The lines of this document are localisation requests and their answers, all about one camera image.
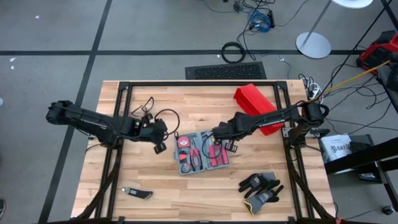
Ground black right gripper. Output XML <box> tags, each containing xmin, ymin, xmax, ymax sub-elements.
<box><xmin>212</xmin><ymin>111</ymin><xmax>251</xmax><ymax>154</ymax></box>

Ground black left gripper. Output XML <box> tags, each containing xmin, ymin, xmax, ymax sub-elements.
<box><xmin>141</xmin><ymin>111</ymin><xmax>169</xmax><ymax>155</ymax></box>

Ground pink screwdriver bit holder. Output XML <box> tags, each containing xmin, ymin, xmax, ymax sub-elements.
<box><xmin>216</xmin><ymin>148</ymin><xmax>230</xmax><ymax>166</ymax></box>

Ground grey plastic tool case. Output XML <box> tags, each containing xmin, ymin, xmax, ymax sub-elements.
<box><xmin>172</xmin><ymin>130</ymin><xmax>231</xmax><ymax>176</ymax></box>

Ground red plastic bin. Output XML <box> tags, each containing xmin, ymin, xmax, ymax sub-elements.
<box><xmin>233</xmin><ymin>83</ymin><xmax>285</xmax><ymax>137</ymax></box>

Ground clear safety glasses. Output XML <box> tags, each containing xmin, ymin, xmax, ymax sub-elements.
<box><xmin>130</xmin><ymin>96</ymin><xmax>155</xmax><ymax>118</ymax></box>

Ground grey black work glove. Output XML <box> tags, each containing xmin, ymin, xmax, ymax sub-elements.
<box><xmin>238</xmin><ymin>171</ymin><xmax>278</xmax><ymax>199</ymax></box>

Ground black utility knife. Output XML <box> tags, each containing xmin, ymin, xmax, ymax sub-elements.
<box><xmin>121</xmin><ymin>186</ymin><xmax>154</xmax><ymax>200</ymax></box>

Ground white power strip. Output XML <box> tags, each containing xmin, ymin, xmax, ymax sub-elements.
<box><xmin>306</xmin><ymin>81</ymin><xmax>325</xmax><ymax>105</ymax></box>

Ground white printed booklet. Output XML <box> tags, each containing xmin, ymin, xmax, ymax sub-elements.
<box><xmin>320</xmin><ymin>134</ymin><xmax>353</xmax><ymax>164</ymax></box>

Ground black metal stand beam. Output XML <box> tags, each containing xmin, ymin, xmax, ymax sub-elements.
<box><xmin>323</xmin><ymin>136</ymin><xmax>398</xmax><ymax>175</ymax></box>

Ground black power adapter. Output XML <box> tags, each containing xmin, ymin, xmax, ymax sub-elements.
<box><xmin>266</xmin><ymin>9</ymin><xmax>276</xmax><ymax>29</ymax></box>

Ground black caster wheel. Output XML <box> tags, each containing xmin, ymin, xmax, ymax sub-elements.
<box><xmin>381</xmin><ymin>205</ymin><xmax>397</xmax><ymax>217</ymax></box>

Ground red black floor machine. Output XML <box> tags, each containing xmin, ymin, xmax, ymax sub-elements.
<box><xmin>355</xmin><ymin>29</ymin><xmax>398</xmax><ymax>74</ymax></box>

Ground coiled black cable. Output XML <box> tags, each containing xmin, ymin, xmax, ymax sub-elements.
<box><xmin>221</xmin><ymin>41</ymin><xmax>247</xmax><ymax>64</ymax></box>

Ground coiled blue cable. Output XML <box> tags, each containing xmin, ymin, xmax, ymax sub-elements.
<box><xmin>249</xmin><ymin>11</ymin><xmax>273</xmax><ymax>34</ymax></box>

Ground white round pedestal stand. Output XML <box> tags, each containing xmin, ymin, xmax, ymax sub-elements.
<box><xmin>295</xmin><ymin>0</ymin><xmax>374</xmax><ymax>60</ymax></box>

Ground yellow cable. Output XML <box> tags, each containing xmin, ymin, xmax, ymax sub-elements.
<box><xmin>308</xmin><ymin>60</ymin><xmax>391</xmax><ymax>103</ymax></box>

